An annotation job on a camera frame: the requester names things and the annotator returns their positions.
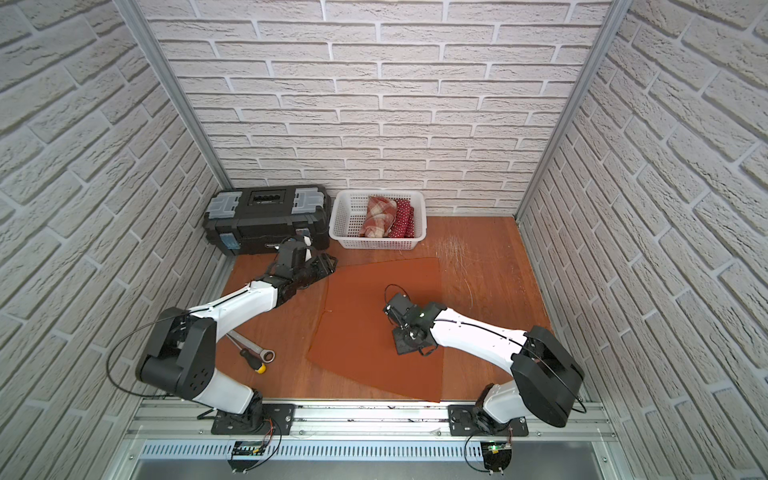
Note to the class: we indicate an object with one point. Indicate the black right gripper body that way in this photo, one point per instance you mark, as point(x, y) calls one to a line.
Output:
point(401, 341)

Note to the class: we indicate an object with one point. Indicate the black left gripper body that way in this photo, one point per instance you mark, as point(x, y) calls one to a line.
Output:
point(318, 269)

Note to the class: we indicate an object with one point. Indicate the orange brown skirt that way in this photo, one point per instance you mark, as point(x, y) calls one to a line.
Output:
point(354, 336)

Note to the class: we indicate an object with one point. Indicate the red polka dot skirt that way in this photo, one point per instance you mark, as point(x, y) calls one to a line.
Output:
point(404, 223)

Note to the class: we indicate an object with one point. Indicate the red plaid skirt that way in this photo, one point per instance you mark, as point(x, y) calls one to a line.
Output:
point(380, 216)

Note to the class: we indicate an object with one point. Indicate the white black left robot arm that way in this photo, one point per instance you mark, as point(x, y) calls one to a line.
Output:
point(179, 356)

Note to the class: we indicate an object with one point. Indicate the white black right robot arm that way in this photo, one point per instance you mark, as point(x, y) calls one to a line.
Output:
point(545, 377)

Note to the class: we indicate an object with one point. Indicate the black plastic toolbox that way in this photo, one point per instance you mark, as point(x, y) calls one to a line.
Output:
point(252, 221)

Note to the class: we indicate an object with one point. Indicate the white plastic basket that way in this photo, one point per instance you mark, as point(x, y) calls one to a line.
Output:
point(350, 210)

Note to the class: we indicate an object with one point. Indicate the silver wrench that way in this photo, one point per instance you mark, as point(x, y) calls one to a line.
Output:
point(267, 356)

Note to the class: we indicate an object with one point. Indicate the yellow black screwdriver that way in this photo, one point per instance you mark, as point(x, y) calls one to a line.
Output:
point(253, 360)

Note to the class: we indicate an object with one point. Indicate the right controller board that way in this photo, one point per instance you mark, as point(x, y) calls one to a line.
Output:
point(496, 457)

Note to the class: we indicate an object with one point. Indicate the controller board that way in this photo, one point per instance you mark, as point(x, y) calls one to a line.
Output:
point(248, 455)
point(496, 457)

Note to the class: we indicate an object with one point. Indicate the left controller board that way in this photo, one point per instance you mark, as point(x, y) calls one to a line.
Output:
point(248, 455)

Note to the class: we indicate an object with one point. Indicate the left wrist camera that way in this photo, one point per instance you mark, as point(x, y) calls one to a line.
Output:
point(309, 249)

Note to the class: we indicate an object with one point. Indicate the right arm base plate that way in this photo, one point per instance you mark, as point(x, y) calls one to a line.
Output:
point(468, 420)

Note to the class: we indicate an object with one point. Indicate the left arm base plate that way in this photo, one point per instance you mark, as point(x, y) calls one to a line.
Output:
point(259, 419)

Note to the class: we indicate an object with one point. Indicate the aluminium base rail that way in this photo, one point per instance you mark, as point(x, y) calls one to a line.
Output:
point(174, 419)

